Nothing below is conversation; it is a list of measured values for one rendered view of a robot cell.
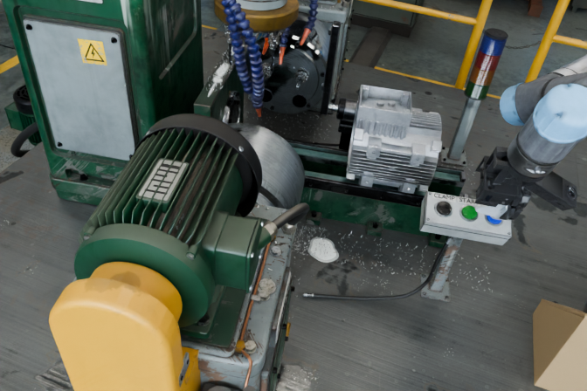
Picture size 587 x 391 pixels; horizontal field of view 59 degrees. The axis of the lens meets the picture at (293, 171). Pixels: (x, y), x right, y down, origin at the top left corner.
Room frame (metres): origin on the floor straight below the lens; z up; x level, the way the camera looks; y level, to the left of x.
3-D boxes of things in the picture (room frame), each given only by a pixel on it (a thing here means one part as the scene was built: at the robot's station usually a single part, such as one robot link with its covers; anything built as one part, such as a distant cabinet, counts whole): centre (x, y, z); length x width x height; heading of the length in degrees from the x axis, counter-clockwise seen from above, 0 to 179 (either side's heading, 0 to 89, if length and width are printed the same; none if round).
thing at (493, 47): (1.31, -0.49, 1.19); 0.06 x 0.06 x 0.04
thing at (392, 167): (1.03, -0.23, 1.02); 0.20 x 0.19 x 0.19; 85
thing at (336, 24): (1.19, -0.07, 1.12); 0.04 x 0.03 x 0.26; 84
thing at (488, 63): (1.31, -0.49, 1.14); 0.06 x 0.06 x 0.04
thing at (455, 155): (1.31, -0.49, 1.01); 0.08 x 0.08 x 0.42; 84
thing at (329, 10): (1.66, 0.01, 0.99); 0.35 x 0.31 x 0.37; 174
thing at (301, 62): (1.40, 0.04, 1.04); 0.41 x 0.25 x 0.25; 174
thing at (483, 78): (1.31, -0.49, 1.10); 0.06 x 0.06 x 0.04
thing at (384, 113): (1.04, -0.19, 1.11); 0.12 x 0.11 x 0.07; 85
